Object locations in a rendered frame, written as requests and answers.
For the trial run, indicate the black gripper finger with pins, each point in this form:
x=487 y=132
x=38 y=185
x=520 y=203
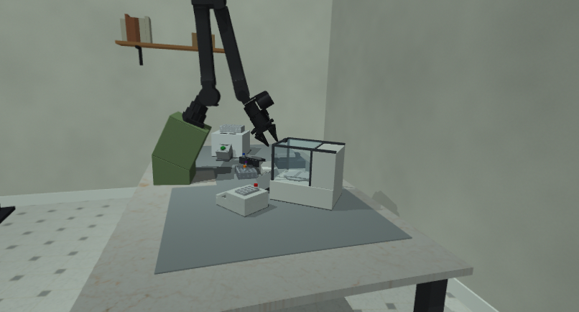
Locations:
x=262 y=138
x=272 y=132

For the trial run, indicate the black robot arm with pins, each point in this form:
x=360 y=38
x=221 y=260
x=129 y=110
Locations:
x=208 y=96

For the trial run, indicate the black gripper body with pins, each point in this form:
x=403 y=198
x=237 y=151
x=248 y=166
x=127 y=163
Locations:
x=261 y=124

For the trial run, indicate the grey bench mat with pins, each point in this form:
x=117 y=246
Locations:
x=200 y=233

